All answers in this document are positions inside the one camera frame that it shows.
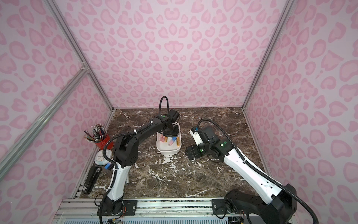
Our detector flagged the pink blue square lipstick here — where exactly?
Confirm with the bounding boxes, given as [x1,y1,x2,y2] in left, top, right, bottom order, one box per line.
[168,137,177,146]

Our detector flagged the white storage box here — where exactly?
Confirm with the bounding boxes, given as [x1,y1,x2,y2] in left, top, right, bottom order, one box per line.
[156,124,182,157]

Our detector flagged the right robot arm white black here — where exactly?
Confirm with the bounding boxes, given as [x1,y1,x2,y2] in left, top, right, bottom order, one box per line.
[185,126,296,224]

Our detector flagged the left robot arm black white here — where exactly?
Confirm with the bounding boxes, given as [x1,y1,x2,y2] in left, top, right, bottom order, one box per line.
[97,109,180,217]

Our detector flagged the bundle of coloured pencils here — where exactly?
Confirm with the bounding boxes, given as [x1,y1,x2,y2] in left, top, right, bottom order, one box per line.
[84,123,108,143]

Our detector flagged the black stapler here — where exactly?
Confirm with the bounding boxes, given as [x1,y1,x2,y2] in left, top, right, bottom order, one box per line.
[82,164,102,195]

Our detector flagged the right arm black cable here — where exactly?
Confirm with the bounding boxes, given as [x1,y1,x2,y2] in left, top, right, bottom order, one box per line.
[197,119,319,224]

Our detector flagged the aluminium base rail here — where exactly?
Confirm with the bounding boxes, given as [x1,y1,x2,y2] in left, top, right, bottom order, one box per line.
[53,197,297,224]

